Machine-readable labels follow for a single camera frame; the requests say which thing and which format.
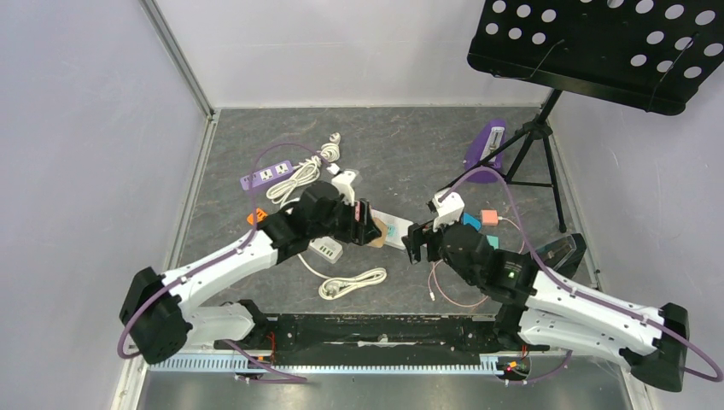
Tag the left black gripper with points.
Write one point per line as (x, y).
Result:
(362, 231)

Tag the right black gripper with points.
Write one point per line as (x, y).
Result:
(424, 245)

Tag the long white colourful power strip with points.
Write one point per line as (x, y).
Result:
(397, 228)

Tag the tan cube socket adapter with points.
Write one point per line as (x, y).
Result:
(382, 229)

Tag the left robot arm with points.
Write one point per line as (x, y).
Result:
(165, 311)

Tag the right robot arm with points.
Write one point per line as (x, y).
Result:
(541, 308)

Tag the blue plug adapter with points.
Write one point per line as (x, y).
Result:
(470, 220)

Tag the small white power strip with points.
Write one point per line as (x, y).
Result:
(327, 248)

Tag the small pink charger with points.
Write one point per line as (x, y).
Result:
(489, 217)

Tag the teal small adapter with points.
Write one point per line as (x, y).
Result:
(493, 241)

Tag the purple power strip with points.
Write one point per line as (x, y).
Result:
(267, 177)

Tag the orange power strip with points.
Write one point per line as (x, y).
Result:
(256, 216)

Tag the purple metronome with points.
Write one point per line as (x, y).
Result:
(487, 141)

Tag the black music stand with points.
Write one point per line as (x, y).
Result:
(649, 55)

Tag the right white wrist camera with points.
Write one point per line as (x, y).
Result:
(448, 206)

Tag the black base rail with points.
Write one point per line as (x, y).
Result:
(348, 339)

